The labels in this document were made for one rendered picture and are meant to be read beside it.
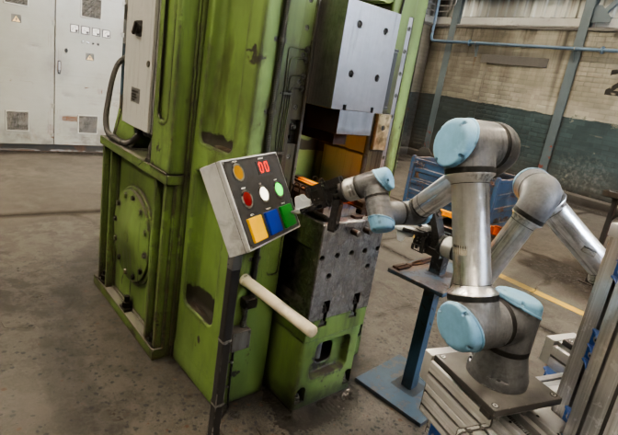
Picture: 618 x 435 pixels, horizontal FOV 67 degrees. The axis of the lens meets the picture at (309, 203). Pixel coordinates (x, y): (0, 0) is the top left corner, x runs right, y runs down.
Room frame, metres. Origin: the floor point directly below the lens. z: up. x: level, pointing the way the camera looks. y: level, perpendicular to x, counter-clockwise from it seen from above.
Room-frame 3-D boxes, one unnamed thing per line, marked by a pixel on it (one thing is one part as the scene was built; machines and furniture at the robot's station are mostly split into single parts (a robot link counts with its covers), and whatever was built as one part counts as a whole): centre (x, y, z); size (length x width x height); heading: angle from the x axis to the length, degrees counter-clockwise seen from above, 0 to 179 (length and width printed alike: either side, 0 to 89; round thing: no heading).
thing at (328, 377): (2.13, -0.03, 0.23); 0.55 x 0.37 x 0.47; 42
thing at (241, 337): (1.78, 0.21, 0.36); 0.09 x 0.07 x 0.12; 132
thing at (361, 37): (2.12, -0.03, 1.56); 0.42 x 0.39 x 0.40; 42
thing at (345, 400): (1.90, -0.17, 0.01); 0.58 x 0.39 x 0.01; 132
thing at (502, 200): (5.78, -1.86, 0.36); 1.20 x 0.80 x 0.72; 46
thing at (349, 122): (2.09, 0.01, 1.32); 0.42 x 0.20 x 0.10; 42
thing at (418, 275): (2.14, -0.66, 0.65); 0.40 x 0.30 x 0.02; 137
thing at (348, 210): (2.09, 0.01, 0.96); 0.42 x 0.20 x 0.09; 42
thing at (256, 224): (1.35, 0.14, 1.01); 0.07 x 0.05 x 0.07; 157
